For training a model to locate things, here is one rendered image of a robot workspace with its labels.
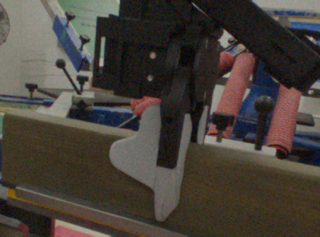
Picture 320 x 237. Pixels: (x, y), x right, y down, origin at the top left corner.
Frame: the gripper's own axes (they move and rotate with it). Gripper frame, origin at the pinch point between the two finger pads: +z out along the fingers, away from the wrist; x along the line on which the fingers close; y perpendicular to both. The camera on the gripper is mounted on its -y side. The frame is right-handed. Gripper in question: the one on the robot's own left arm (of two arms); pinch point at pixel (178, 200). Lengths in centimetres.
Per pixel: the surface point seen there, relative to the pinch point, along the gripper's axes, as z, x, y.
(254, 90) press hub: -5, -84, 4
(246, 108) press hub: 1, -82, 5
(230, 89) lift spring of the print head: -6, -58, 7
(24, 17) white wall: -40, -416, 375
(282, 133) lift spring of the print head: 0.9, -49.4, -6.7
